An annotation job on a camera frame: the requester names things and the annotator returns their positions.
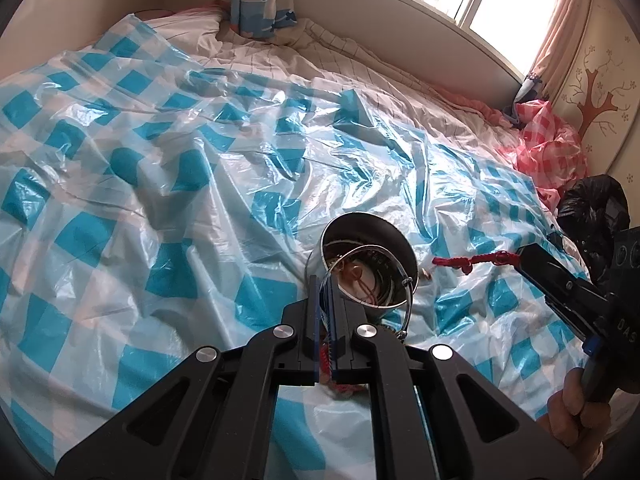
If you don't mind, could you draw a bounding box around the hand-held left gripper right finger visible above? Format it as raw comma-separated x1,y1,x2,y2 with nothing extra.
326,279,583,480

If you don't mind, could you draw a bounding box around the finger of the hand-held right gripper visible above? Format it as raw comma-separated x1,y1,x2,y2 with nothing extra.
515,242,610,313
542,290,610,347

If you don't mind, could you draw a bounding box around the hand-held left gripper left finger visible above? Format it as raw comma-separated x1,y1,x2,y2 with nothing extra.
55,276,322,480

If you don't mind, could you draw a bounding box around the red bead bracelet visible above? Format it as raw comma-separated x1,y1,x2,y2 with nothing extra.
322,330,363,402

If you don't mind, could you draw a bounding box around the red cord bracelet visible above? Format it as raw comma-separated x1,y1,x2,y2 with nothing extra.
431,251,522,275

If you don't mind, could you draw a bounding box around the silver metal bangle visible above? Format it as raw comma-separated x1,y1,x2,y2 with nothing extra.
320,245,418,343

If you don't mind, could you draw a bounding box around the steel bowl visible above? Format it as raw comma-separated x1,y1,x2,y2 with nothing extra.
306,212,419,333

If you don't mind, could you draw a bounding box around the person's right hand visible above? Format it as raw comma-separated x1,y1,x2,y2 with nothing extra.
537,367,615,453

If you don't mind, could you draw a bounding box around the black plastic bag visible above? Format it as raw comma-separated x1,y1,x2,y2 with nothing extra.
556,175,632,281

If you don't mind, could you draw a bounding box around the pink checkered plastic sheet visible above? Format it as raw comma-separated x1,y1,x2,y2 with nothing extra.
495,100,590,211

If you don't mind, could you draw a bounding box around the pink blanket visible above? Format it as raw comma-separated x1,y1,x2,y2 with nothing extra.
430,85,521,132

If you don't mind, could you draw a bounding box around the wardrobe with tree decal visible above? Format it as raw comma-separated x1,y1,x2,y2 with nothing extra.
552,0,640,183

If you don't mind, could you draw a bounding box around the pink curtain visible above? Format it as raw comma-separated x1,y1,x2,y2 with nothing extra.
510,0,596,107

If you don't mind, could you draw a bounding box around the blue checkered plastic sheet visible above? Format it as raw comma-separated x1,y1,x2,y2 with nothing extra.
0,12,596,480

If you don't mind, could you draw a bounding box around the grey windowsill panel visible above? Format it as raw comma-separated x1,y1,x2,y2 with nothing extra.
290,0,537,107

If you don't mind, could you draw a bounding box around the white striped bedsheet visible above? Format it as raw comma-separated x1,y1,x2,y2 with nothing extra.
135,10,521,153

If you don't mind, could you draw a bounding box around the pink pillow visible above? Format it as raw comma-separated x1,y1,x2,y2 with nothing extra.
132,0,227,22

